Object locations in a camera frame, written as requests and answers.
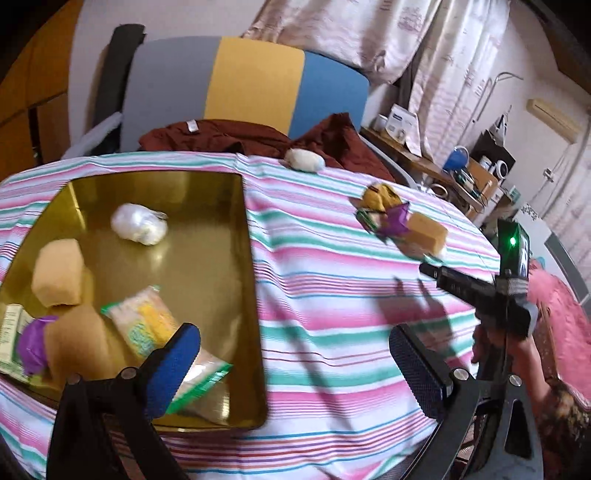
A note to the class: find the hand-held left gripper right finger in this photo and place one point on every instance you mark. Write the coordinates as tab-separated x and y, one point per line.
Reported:
418	369

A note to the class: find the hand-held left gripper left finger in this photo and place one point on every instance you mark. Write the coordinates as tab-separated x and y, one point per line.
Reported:
171	364

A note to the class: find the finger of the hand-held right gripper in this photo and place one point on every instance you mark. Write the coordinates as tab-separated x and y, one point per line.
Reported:
450	277

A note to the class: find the beige sponge cake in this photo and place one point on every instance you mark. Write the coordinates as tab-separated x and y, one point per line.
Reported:
78	341
57	272
427	233

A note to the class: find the yellow green snack packet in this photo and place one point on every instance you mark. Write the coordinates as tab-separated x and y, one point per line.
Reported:
143	323

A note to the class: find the purple snack packet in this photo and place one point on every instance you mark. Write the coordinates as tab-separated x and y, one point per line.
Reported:
32	346
395	221

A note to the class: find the small green packet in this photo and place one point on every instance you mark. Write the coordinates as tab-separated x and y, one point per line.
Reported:
367	218

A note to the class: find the white shiny pouch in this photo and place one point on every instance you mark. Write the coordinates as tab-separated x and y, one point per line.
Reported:
138	224

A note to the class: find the gold metal tin box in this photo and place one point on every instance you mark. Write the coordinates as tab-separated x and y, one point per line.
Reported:
194	221

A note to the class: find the green white snack packet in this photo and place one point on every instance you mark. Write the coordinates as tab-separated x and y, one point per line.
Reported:
11	327

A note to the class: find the white fluffy pouch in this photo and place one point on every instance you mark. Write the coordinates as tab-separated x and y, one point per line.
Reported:
302	159

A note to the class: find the person's right forearm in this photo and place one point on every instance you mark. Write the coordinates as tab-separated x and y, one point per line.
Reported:
554	406

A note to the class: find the person's right hand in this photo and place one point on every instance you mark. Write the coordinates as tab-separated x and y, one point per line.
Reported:
489	346

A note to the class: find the pink patterned blanket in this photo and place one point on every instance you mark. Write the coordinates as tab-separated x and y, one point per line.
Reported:
558	290

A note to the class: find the striped pink green tablecloth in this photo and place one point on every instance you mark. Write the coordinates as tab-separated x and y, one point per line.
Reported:
323	300

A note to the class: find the wooden desk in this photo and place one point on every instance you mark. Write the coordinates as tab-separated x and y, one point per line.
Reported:
415	159

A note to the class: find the black cabinet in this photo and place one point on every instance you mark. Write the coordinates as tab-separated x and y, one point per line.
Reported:
489	147

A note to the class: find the white blue box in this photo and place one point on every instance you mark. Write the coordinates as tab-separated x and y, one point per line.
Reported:
401	121

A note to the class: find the white mug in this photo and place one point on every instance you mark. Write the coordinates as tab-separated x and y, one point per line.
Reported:
381	123

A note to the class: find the white air conditioner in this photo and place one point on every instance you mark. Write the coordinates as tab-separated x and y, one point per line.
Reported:
551	115

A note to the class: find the dark red garment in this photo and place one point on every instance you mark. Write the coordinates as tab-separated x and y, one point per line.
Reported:
221	134

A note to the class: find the pale patterned curtain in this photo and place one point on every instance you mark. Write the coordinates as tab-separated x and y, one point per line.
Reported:
369	37

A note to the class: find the grey yellow blue chair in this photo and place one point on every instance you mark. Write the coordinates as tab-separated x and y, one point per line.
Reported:
175	83

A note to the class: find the wooden wardrobe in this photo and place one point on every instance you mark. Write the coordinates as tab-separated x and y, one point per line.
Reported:
41	69

